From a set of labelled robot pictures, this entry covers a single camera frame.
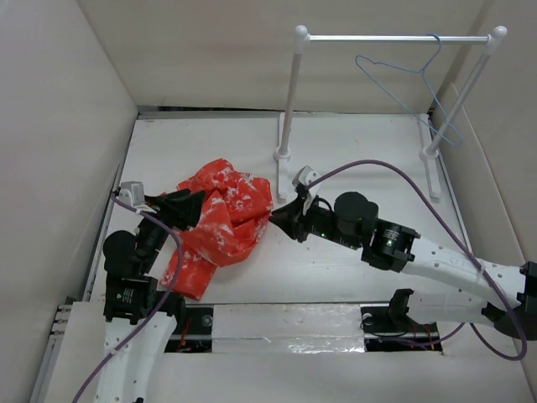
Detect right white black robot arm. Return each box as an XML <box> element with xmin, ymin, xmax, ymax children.
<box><xmin>269</xmin><ymin>191</ymin><xmax>536</xmax><ymax>341</ymax></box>

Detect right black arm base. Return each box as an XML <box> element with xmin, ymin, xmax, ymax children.
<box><xmin>360</xmin><ymin>289</ymin><xmax>443</xmax><ymax>353</ymax></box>

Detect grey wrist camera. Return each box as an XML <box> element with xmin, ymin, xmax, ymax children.
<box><xmin>117</xmin><ymin>181</ymin><xmax>145</xmax><ymax>208</ymax></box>
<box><xmin>292</xmin><ymin>165</ymin><xmax>320</xmax><ymax>188</ymax></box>

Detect blue wire hanger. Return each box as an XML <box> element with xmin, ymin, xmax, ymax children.
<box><xmin>354</xmin><ymin>33</ymin><xmax>463</xmax><ymax>147</ymax></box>

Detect white clothes rack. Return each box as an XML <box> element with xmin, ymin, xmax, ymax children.
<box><xmin>274</xmin><ymin>25</ymin><xmax>508</xmax><ymax>202</ymax></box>

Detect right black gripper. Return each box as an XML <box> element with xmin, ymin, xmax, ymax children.
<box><xmin>268</xmin><ymin>194</ymin><xmax>361</xmax><ymax>250</ymax></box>

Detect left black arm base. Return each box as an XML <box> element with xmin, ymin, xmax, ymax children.
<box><xmin>164</xmin><ymin>305</ymin><xmax>214</xmax><ymax>353</ymax></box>

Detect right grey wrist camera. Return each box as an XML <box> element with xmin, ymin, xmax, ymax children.
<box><xmin>292</xmin><ymin>165</ymin><xmax>320</xmax><ymax>188</ymax></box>

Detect orange white tie-dye trousers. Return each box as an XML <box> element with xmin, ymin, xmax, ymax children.
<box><xmin>159</xmin><ymin>159</ymin><xmax>273</xmax><ymax>301</ymax></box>

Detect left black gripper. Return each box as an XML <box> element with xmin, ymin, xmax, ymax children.
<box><xmin>135</xmin><ymin>186</ymin><xmax>204</xmax><ymax>271</ymax></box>

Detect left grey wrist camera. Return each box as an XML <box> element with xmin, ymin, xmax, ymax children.
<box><xmin>117</xmin><ymin>181</ymin><xmax>145</xmax><ymax>208</ymax></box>

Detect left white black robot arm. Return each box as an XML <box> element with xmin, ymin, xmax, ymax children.
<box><xmin>92</xmin><ymin>182</ymin><xmax>206</xmax><ymax>402</ymax></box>

